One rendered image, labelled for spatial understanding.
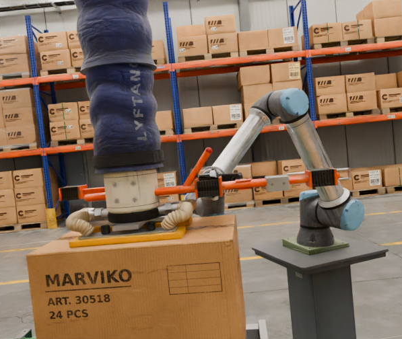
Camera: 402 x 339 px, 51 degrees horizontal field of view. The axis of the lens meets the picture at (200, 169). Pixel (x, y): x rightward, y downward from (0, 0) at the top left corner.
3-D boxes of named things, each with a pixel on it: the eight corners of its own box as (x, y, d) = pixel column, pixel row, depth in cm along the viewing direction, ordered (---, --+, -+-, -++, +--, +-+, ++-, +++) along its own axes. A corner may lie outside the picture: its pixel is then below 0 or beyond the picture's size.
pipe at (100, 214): (69, 235, 126) (67, 216, 126) (97, 219, 151) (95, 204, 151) (182, 225, 123) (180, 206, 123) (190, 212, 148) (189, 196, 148)
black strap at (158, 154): (83, 169, 126) (81, 157, 126) (106, 165, 149) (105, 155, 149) (157, 163, 124) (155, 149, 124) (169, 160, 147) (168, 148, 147)
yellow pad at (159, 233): (69, 248, 124) (67, 231, 124) (81, 240, 134) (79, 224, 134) (182, 239, 121) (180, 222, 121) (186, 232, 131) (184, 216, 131)
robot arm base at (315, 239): (289, 240, 224) (288, 222, 223) (318, 235, 231) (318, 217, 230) (311, 249, 206) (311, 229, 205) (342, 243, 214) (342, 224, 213)
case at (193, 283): (42, 388, 123) (25, 254, 121) (90, 328, 163) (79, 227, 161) (246, 380, 117) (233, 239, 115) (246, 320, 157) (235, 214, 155)
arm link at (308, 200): (315, 218, 228) (314, 186, 226) (339, 224, 213) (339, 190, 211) (293, 222, 221) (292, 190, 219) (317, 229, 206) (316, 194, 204)
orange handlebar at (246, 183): (50, 207, 136) (48, 196, 136) (83, 196, 166) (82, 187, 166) (343, 181, 128) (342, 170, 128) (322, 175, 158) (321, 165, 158)
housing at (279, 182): (266, 192, 130) (266, 177, 129) (265, 190, 136) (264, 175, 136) (290, 190, 129) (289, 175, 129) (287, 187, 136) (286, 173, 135)
